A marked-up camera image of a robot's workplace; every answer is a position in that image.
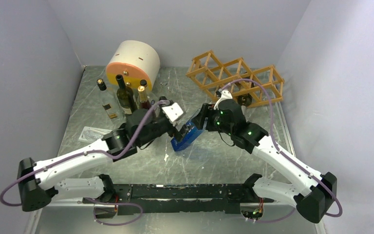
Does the clear plastic packet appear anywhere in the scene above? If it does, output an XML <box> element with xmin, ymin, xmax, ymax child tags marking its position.
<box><xmin>78</xmin><ymin>126</ymin><xmax>111</xmax><ymax>143</ymax></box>

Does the clear bottle black cap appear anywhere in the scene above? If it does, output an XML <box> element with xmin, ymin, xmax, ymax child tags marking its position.
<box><xmin>96</xmin><ymin>78</ymin><xmax>124</xmax><ymax>120</ymax></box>

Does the wooden wine rack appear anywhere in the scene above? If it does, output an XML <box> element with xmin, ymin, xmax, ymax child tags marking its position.
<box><xmin>186</xmin><ymin>50</ymin><xmax>284</xmax><ymax>108</ymax></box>

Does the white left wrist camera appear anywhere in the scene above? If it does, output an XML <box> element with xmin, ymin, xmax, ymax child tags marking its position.
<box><xmin>161</xmin><ymin>102</ymin><xmax>184</xmax><ymax>126</ymax></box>

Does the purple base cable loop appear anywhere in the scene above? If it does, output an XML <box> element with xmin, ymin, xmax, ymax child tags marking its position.
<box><xmin>83</xmin><ymin>197</ymin><xmax>144</xmax><ymax>227</ymax></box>

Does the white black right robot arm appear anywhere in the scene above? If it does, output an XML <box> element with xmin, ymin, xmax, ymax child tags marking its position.
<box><xmin>191</xmin><ymin>99</ymin><xmax>337</xmax><ymax>223</ymax></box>

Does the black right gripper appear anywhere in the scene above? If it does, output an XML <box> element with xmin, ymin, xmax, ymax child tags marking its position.
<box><xmin>191</xmin><ymin>103</ymin><xmax>234</xmax><ymax>136</ymax></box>

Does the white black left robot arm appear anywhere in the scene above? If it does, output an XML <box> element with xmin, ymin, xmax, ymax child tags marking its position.
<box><xmin>17</xmin><ymin>103</ymin><xmax>184</xmax><ymax>212</ymax></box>

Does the blue labelled clear bottle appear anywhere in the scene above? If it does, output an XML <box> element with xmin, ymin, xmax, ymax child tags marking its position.
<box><xmin>171</xmin><ymin>109</ymin><xmax>203</xmax><ymax>152</ymax></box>

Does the white orange yellow bread box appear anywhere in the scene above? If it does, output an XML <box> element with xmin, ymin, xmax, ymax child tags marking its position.
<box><xmin>105</xmin><ymin>40</ymin><xmax>161</xmax><ymax>91</ymax></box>

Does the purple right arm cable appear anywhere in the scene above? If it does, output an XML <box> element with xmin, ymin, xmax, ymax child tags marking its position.
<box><xmin>217</xmin><ymin>78</ymin><xmax>343</xmax><ymax>223</ymax></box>

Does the dark bottle gold foil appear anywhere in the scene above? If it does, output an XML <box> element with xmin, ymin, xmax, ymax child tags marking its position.
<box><xmin>137</xmin><ymin>85</ymin><xmax>152</xmax><ymax>110</ymax></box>

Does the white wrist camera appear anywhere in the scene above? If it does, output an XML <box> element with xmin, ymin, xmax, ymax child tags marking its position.
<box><xmin>213</xmin><ymin>89</ymin><xmax>232</xmax><ymax>110</ymax></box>
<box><xmin>161</xmin><ymin>102</ymin><xmax>184</xmax><ymax>126</ymax></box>

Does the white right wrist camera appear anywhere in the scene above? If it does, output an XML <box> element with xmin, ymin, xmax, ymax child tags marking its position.
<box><xmin>213</xmin><ymin>89</ymin><xmax>232</xmax><ymax>110</ymax></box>

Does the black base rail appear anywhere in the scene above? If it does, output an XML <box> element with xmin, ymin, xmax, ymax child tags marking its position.
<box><xmin>96</xmin><ymin>184</ymin><xmax>272</xmax><ymax>215</ymax></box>

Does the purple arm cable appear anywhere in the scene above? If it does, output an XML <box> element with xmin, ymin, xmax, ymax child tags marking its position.
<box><xmin>0</xmin><ymin>100</ymin><xmax>171</xmax><ymax>207</ymax></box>
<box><xmin>217</xmin><ymin>78</ymin><xmax>343</xmax><ymax>223</ymax></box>

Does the dark green wine bottle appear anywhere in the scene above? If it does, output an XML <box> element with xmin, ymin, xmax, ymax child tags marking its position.
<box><xmin>115</xmin><ymin>74</ymin><xmax>137</xmax><ymax>116</ymax></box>

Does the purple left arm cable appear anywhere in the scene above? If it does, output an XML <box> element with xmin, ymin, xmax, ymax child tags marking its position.
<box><xmin>0</xmin><ymin>100</ymin><xmax>171</xmax><ymax>207</ymax></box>

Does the aluminium frame rail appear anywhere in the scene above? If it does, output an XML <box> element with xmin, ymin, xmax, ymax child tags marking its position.
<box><xmin>28</xmin><ymin>198</ymin><xmax>325</xmax><ymax>234</ymax></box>

